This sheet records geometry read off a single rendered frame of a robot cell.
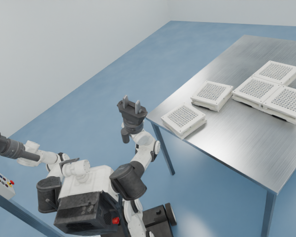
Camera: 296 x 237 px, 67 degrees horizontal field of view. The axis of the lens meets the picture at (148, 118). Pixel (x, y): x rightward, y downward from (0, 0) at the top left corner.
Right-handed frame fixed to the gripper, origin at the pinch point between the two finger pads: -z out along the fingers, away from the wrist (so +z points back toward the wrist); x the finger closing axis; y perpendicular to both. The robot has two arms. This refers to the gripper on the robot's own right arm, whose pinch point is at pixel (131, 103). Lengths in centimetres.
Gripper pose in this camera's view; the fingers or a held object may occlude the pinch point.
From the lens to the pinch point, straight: 85.7
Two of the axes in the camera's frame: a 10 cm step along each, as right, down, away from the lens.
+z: -0.1, 5.0, 8.6
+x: -8.9, -4.0, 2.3
